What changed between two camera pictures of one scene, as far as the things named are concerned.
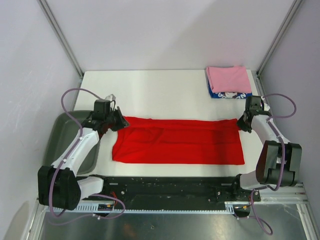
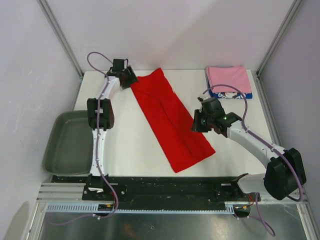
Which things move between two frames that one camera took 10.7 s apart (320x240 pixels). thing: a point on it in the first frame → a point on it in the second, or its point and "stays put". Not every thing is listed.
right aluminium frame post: (278, 36) stays put
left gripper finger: (120, 123) → (127, 78)
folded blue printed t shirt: (227, 95) stays put
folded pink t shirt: (229, 79) stays put
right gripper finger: (243, 120) → (201, 122)
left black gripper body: (110, 119) → (124, 69)
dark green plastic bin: (62, 130) stays put
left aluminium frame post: (61, 36) stays put
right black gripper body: (241, 120) → (211, 118)
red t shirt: (178, 140) → (183, 145)
